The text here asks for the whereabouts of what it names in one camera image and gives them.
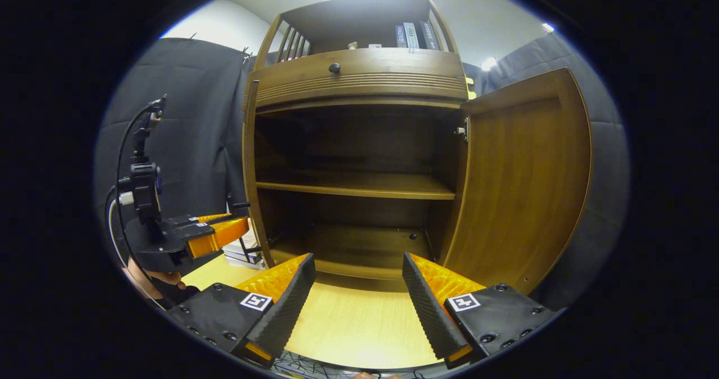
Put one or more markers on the black backdrop cloth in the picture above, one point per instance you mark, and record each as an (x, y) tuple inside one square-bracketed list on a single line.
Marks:
[(191, 132)]

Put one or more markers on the wooden shoe cabinet door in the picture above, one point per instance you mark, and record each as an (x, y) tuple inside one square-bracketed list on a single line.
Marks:
[(522, 188), (250, 160)]

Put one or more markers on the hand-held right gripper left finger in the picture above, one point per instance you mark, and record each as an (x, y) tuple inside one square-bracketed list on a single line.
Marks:
[(286, 311)]

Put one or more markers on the black round drawer knob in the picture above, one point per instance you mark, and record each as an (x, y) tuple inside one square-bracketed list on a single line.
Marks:
[(335, 68)]

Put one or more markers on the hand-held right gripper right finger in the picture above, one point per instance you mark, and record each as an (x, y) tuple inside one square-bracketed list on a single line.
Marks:
[(429, 317)]

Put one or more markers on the wooden double-door shoe cabinet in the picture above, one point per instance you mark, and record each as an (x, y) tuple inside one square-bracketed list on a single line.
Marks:
[(359, 17)]

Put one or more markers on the wooden cabinet drawer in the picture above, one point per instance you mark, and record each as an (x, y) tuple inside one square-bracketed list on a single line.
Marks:
[(393, 67)]

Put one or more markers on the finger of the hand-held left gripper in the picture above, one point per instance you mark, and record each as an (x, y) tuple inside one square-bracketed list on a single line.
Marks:
[(196, 219), (222, 238)]

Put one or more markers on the small ceiling light panel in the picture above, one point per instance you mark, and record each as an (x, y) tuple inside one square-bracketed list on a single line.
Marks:
[(548, 27)]

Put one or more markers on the metal door hinge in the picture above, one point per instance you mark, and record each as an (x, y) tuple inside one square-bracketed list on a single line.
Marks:
[(462, 129)]

